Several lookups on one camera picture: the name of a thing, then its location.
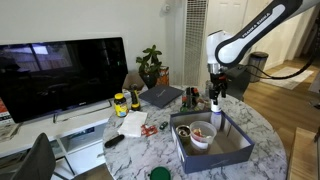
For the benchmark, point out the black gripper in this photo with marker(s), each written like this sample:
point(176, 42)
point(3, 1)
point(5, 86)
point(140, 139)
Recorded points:
point(218, 83)

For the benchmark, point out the white franka robot arm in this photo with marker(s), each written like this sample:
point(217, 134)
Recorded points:
point(243, 36)

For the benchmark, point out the grey printed cup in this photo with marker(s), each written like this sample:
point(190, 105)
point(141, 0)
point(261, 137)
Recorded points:
point(208, 89)

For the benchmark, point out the hot sauce bottle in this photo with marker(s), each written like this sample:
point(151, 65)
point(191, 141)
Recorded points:
point(196, 93)

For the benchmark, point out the white lotion bottle blue label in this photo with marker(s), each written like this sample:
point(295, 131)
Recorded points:
point(216, 121)

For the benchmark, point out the dark blue cardboard box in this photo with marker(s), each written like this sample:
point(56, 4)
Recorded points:
point(213, 161)

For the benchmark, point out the yellow mustard bottle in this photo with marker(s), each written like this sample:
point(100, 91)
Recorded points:
point(135, 98)

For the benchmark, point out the yellow vitamin bottle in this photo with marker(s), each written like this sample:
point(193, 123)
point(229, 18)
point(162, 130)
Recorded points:
point(120, 106)

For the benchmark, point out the clear acrylic organizer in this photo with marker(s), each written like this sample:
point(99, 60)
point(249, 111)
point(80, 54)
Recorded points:
point(201, 104)

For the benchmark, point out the round tin can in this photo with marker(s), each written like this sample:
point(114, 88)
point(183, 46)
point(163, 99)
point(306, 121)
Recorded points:
point(183, 132)

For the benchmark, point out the silver trash can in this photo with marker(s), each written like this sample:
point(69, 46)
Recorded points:
point(258, 66)

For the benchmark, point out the small dark key fob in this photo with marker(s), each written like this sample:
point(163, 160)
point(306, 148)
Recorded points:
point(163, 125)

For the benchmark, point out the tall white grille heater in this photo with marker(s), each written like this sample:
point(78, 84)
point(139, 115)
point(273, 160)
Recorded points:
point(195, 36)

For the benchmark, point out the red sauce packet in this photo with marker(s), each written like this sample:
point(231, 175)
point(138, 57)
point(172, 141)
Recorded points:
point(149, 130)

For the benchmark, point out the light patterned rug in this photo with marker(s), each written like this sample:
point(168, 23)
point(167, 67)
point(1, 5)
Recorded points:
point(286, 77)

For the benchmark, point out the green potted plant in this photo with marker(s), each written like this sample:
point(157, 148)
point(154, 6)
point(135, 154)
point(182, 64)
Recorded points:
point(150, 63)

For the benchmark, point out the brown paper bag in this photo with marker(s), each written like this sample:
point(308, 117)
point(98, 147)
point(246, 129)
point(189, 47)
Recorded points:
point(133, 81)

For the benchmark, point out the white paper napkin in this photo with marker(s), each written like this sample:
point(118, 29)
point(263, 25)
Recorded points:
point(132, 123)

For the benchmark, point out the round green lid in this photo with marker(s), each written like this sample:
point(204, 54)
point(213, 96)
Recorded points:
point(160, 174)

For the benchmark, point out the light wooden bench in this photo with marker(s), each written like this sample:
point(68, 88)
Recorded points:
point(303, 156)

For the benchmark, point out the black remote control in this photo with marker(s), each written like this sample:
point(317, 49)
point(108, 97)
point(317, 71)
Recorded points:
point(114, 141)

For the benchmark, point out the black flat screen television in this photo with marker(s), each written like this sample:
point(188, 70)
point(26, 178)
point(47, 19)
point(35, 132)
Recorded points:
point(60, 76)

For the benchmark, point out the white television stand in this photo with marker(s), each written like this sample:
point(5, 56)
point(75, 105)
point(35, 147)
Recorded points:
point(36, 131)

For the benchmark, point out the black office chair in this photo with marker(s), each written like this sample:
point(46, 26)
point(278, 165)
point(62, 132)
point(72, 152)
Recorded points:
point(38, 160)

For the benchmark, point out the black chair with gold frame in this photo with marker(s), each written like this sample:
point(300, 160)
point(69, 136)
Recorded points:
point(238, 84)

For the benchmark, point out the white wall thermostat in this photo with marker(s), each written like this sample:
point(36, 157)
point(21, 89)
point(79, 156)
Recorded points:
point(165, 8)

